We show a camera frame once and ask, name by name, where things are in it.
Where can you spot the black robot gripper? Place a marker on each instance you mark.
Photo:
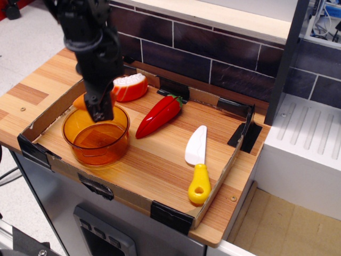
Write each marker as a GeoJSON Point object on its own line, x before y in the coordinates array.
{"type": "Point", "coordinates": [97, 49]}

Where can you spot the orange toy carrot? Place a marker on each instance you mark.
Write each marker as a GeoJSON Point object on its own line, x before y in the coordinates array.
{"type": "Point", "coordinates": [80, 104]}

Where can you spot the transparent orange plastic pot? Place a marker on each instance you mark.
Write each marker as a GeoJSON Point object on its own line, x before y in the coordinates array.
{"type": "Point", "coordinates": [97, 144]}

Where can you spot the cardboard fence with black tape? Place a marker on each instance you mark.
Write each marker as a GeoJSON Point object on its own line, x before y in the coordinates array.
{"type": "Point", "coordinates": [152, 176]}

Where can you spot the toy salmon sushi piece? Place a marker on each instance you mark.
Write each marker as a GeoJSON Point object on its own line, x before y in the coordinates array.
{"type": "Point", "coordinates": [130, 88]}

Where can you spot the red toy chili pepper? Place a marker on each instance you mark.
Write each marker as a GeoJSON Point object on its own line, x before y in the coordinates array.
{"type": "Point", "coordinates": [165, 110]}

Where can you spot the white yellow toy knife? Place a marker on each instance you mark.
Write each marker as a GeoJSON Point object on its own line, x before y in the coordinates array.
{"type": "Point", "coordinates": [195, 153]}

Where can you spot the grey toy oven control panel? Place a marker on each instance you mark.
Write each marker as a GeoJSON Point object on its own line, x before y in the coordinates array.
{"type": "Point", "coordinates": [100, 237]}

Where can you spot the white toy sink drainboard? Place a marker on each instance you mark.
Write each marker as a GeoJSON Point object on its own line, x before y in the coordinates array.
{"type": "Point", "coordinates": [300, 159]}

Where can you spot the grey vertical post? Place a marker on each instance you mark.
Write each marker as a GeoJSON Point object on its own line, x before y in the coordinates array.
{"type": "Point", "coordinates": [289, 50]}

